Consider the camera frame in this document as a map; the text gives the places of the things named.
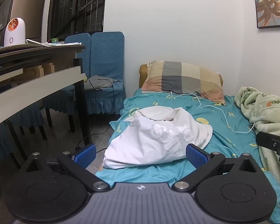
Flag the gold fridge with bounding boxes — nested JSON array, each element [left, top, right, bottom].
[[0, 0, 46, 43]]

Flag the plaid pillow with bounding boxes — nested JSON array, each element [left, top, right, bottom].
[[141, 60, 226, 105]]

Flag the blue covered chair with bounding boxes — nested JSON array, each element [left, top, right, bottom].
[[8, 103, 47, 141], [42, 34, 92, 132], [84, 31, 126, 116]]

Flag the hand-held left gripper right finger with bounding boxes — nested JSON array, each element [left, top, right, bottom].
[[173, 143, 263, 194]]

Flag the yellow pillow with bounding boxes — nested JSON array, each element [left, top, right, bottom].
[[139, 63, 224, 91]]

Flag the dark wooden table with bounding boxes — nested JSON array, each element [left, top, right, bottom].
[[0, 44, 92, 197]]

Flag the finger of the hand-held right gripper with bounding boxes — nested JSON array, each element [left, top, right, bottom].
[[256, 131, 280, 165]]

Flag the grey clothing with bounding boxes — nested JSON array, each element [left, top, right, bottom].
[[84, 75, 122, 91]]

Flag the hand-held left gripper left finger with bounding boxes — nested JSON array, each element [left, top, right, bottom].
[[21, 143, 110, 193]]

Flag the white humidifier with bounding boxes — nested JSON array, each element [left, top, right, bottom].
[[3, 17, 27, 47]]

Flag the white papers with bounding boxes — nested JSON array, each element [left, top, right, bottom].
[[26, 38, 82, 46]]

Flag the black cable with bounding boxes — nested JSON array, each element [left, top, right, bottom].
[[75, 77, 116, 151]]

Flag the white charging cable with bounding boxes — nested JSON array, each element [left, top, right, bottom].
[[170, 91, 280, 133]]

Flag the green fleece blanket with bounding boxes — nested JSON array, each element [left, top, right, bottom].
[[234, 86, 280, 203]]

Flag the dark barred window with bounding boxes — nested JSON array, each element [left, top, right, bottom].
[[47, 0, 107, 43]]

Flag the teal printed bed sheet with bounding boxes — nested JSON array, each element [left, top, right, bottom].
[[95, 89, 280, 224]]

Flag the white t-shirt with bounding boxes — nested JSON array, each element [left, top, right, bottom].
[[103, 106, 213, 169]]

